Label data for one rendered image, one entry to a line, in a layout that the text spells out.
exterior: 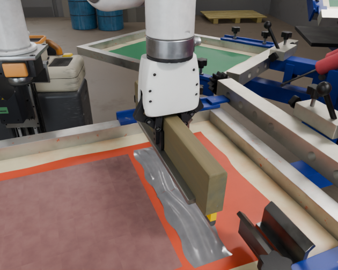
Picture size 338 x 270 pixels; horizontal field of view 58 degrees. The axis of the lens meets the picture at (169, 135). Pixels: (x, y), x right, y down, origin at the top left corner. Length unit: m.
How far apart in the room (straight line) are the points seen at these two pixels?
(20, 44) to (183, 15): 0.63
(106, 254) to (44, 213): 0.16
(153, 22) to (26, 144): 0.48
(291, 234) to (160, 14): 0.38
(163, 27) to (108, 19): 6.13
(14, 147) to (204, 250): 0.51
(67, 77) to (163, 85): 1.10
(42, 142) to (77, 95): 0.81
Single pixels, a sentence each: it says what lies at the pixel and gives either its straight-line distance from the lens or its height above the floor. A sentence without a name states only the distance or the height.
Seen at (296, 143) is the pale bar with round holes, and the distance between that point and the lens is 0.74.
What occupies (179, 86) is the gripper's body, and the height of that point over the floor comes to 1.20.
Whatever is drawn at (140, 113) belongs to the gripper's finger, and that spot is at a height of 1.15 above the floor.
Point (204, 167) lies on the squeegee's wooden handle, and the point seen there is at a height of 1.13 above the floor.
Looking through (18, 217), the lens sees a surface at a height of 0.96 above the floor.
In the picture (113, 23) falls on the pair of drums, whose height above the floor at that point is 0.15.
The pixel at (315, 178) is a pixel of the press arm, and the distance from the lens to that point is 0.85.
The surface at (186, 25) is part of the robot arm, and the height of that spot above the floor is 1.30.
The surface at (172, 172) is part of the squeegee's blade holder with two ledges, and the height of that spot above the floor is 1.07.
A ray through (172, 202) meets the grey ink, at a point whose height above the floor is 0.96.
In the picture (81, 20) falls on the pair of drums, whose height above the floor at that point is 0.20.
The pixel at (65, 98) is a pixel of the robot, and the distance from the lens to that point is 1.61.
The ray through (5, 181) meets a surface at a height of 0.96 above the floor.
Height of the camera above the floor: 1.39
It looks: 31 degrees down
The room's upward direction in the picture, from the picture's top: straight up
